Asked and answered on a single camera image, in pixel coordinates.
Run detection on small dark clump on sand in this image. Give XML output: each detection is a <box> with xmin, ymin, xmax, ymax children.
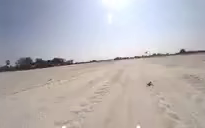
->
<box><xmin>146</xmin><ymin>80</ymin><xmax>155</xmax><ymax>88</ymax></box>

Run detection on distant row of trees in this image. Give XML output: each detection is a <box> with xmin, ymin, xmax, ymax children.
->
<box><xmin>74</xmin><ymin>45</ymin><xmax>205</xmax><ymax>64</ymax></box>

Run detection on distant buildings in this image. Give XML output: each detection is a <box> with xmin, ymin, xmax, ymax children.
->
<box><xmin>0</xmin><ymin>56</ymin><xmax>75</xmax><ymax>74</ymax></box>

